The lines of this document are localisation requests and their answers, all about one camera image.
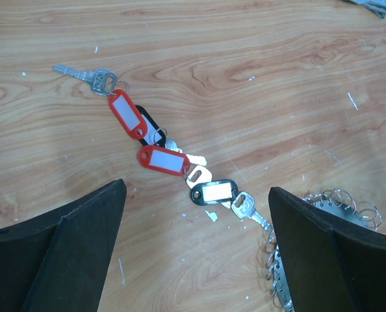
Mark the black key tag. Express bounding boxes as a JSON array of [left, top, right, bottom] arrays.
[[190, 179, 239, 206], [136, 105, 166, 148]]

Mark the red key tag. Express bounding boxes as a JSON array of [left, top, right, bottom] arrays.
[[109, 89, 148, 140], [137, 145, 191, 176]]

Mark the grey cloth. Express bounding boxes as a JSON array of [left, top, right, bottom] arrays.
[[346, 0, 386, 19]]

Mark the red key tag upper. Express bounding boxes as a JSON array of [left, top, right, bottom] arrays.
[[109, 89, 148, 140]]

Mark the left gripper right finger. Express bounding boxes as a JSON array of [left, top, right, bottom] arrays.
[[268, 187, 386, 311]]

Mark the red key tag lower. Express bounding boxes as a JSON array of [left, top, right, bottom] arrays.
[[137, 145, 191, 176]]

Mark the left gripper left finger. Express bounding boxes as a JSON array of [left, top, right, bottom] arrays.
[[0, 179, 127, 311]]

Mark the silver key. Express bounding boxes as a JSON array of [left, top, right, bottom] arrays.
[[53, 64, 118, 96], [164, 139, 212, 189], [231, 191, 272, 232]]

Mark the metal disc keyring holder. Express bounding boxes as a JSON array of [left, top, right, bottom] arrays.
[[264, 189, 382, 311]]

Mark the silver key top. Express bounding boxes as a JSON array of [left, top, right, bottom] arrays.
[[53, 64, 118, 96]]

